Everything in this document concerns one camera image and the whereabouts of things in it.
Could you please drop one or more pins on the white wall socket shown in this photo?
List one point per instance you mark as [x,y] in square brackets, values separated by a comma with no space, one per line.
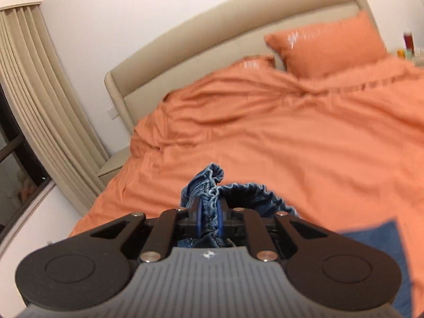
[113,112]

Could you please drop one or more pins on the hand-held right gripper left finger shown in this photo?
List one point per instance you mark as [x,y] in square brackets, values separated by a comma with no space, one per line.
[198,218]

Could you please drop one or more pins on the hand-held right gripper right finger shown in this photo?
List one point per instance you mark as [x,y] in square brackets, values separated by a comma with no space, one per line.
[219,218]

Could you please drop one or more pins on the dark framed window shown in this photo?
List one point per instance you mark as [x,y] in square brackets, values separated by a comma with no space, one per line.
[13,172]

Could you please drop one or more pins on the orange duvet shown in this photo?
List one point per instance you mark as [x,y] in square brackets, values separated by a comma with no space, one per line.
[298,139]

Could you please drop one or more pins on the flat orange embroidered pillow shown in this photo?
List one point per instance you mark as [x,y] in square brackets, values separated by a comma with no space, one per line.
[255,62]

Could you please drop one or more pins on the blue denim pants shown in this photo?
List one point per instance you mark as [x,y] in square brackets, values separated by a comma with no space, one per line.
[208,205]

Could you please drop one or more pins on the beige pleated curtain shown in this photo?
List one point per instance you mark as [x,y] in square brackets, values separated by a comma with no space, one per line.
[43,89]

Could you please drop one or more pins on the beige bedside table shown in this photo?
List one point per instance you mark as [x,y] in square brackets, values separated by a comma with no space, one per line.
[114,165]

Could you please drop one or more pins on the large orange embroidered pillow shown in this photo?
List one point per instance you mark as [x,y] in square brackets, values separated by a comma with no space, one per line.
[324,46]

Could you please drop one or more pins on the beige padded bed headboard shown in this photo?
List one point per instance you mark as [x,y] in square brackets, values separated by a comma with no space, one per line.
[198,46]

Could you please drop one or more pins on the red cup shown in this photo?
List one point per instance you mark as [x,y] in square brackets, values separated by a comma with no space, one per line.
[408,41]

